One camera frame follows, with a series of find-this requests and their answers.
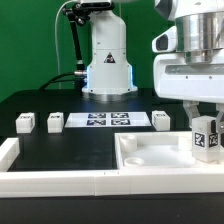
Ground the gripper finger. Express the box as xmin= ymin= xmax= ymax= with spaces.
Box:
xmin=183 ymin=100 xmax=200 ymax=127
xmin=216 ymin=104 xmax=224 ymax=134

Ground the white square table top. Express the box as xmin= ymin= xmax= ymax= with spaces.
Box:
xmin=115 ymin=131 xmax=224 ymax=169

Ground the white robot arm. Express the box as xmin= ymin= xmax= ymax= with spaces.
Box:
xmin=80 ymin=0 xmax=224 ymax=131

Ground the white marker sheet with tags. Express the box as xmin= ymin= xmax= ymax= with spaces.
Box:
xmin=65 ymin=112 xmax=151 ymax=128

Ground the white U-shaped obstacle fence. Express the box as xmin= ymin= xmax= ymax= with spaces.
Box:
xmin=0 ymin=138 xmax=224 ymax=198

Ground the black cable bundle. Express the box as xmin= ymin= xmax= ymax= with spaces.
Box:
xmin=39 ymin=73 xmax=88 ymax=91

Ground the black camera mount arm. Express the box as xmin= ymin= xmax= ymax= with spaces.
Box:
xmin=61 ymin=1 xmax=115 ymax=78

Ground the white cable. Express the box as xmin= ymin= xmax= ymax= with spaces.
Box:
xmin=54 ymin=0 xmax=81 ymax=90

